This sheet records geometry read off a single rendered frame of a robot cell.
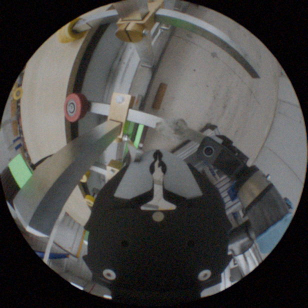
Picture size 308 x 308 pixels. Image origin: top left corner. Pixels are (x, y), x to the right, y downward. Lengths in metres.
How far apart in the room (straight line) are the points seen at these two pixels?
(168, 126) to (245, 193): 0.22
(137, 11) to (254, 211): 0.34
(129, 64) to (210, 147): 0.50
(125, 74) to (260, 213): 0.63
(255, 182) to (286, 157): 2.46
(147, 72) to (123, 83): 0.15
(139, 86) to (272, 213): 0.50
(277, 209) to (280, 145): 2.56
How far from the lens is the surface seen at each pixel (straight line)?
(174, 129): 0.24
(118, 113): 0.25
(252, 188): 0.19
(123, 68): 0.54
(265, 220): 0.19
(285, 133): 2.83
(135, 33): 0.20
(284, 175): 2.56
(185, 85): 1.17
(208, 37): 0.25
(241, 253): 0.35
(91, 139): 0.15
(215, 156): 0.20
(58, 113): 0.36
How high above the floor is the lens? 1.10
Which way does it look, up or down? 60 degrees down
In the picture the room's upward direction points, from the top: 177 degrees counter-clockwise
